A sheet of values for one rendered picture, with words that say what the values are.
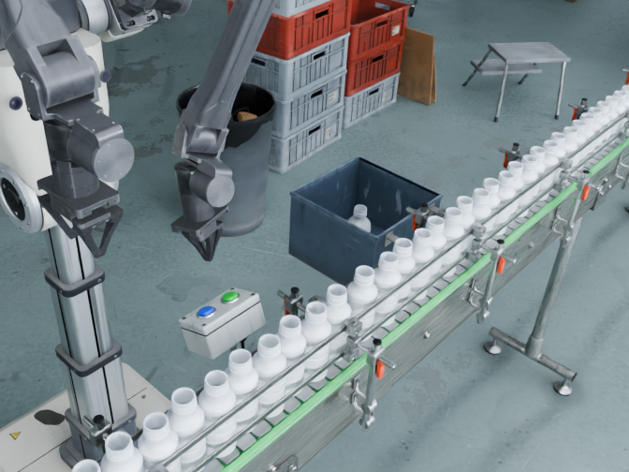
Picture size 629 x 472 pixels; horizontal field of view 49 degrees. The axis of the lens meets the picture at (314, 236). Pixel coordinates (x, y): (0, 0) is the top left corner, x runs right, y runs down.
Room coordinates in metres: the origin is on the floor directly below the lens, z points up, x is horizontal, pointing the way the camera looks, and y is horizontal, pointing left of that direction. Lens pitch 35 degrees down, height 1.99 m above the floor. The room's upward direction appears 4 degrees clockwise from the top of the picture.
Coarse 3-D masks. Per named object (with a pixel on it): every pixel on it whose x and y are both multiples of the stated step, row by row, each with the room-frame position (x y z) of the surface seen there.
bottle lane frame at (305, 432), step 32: (608, 160) 1.92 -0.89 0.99; (576, 192) 1.75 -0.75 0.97; (544, 224) 1.61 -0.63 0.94; (512, 256) 1.47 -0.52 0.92; (448, 288) 1.23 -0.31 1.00; (480, 288) 1.36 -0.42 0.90; (416, 320) 1.12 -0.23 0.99; (448, 320) 1.25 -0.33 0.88; (416, 352) 1.15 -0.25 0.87; (352, 384) 0.96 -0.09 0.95; (384, 384) 1.06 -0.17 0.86; (288, 416) 0.84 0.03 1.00; (320, 416) 0.89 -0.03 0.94; (352, 416) 0.97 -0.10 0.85; (256, 448) 0.76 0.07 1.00; (288, 448) 0.82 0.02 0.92; (320, 448) 0.90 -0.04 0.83
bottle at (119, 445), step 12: (120, 432) 0.65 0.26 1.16; (108, 444) 0.63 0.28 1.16; (120, 444) 0.64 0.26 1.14; (132, 444) 0.63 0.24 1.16; (108, 456) 0.62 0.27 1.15; (120, 456) 0.61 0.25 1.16; (132, 456) 0.63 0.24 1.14; (108, 468) 0.61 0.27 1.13; (120, 468) 0.61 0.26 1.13; (132, 468) 0.61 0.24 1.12
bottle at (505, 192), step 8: (504, 176) 1.49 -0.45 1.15; (512, 176) 1.48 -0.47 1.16; (504, 184) 1.46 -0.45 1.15; (512, 184) 1.47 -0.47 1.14; (504, 192) 1.45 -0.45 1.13; (512, 192) 1.46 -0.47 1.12; (504, 200) 1.44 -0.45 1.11; (496, 216) 1.45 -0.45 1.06; (504, 216) 1.45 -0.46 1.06; (496, 224) 1.44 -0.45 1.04; (504, 232) 1.45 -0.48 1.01
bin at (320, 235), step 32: (352, 160) 1.88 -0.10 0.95; (320, 192) 1.77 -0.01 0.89; (352, 192) 1.90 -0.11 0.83; (384, 192) 1.84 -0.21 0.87; (416, 192) 1.77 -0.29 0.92; (320, 224) 1.60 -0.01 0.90; (352, 224) 1.53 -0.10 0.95; (384, 224) 1.83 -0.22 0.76; (320, 256) 1.60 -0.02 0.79; (352, 256) 1.53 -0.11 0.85
